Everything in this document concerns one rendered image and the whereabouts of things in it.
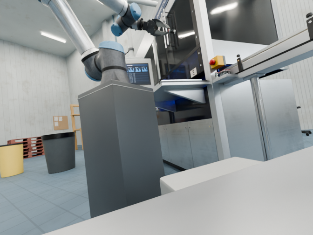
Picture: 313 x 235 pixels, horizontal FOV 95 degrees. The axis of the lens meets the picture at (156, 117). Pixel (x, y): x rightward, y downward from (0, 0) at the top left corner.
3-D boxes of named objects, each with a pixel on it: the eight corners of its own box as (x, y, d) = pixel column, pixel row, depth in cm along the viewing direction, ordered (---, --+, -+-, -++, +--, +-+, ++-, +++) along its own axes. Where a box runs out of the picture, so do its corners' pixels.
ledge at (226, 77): (226, 82, 112) (226, 80, 112) (241, 76, 99) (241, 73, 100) (212, 83, 107) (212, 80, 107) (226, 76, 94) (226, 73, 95)
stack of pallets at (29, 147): (11, 161, 554) (10, 139, 559) (6, 161, 599) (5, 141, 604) (47, 154, 650) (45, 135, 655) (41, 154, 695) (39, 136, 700)
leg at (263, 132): (271, 189, 96) (251, 78, 101) (287, 195, 88) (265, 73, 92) (262, 193, 93) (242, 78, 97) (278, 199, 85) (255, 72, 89)
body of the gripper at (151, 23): (159, 20, 95) (143, 17, 97) (155, 20, 88) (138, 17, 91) (158, 33, 100) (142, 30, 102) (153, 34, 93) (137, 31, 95)
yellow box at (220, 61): (218, 69, 108) (217, 60, 109) (226, 65, 102) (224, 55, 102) (210, 69, 106) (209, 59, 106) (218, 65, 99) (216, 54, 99)
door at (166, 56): (159, 80, 200) (154, 40, 203) (175, 66, 156) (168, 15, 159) (159, 80, 199) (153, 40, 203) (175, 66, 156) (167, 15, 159)
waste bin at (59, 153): (72, 164, 322) (69, 133, 326) (83, 166, 287) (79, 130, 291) (40, 173, 278) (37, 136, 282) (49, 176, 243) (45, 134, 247)
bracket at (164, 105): (175, 112, 165) (173, 100, 166) (176, 111, 162) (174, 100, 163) (146, 114, 153) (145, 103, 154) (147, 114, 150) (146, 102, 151)
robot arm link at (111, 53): (109, 63, 60) (105, 32, 61) (95, 74, 69) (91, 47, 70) (132, 69, 69) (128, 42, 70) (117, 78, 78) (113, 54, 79)
